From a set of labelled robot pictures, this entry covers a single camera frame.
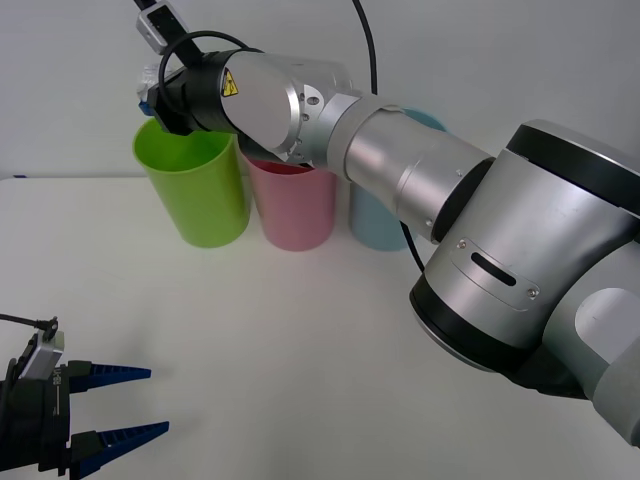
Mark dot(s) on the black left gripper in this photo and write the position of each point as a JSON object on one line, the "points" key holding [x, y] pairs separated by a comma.
{"points": [[35, 420]]}

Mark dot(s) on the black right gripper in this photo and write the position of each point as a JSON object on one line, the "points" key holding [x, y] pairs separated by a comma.
{"points": [[172, 107]]}

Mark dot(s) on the crushed clear plastic bottle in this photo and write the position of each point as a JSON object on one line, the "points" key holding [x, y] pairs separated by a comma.
{"points": [[147, 80]]}

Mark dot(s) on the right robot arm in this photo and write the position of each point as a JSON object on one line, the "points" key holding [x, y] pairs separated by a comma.
{"points": [[500, 225]]}

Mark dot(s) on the green plastic bin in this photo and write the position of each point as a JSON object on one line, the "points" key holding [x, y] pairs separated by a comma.
{"points": [[200, 200]]}

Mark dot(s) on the pink plastic bin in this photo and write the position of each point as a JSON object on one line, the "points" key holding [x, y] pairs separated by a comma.
{"points": [[295, 210]]}

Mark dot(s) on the pale blue plastic bin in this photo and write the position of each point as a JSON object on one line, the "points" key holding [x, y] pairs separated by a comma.
{"points": [[370, 220]]}

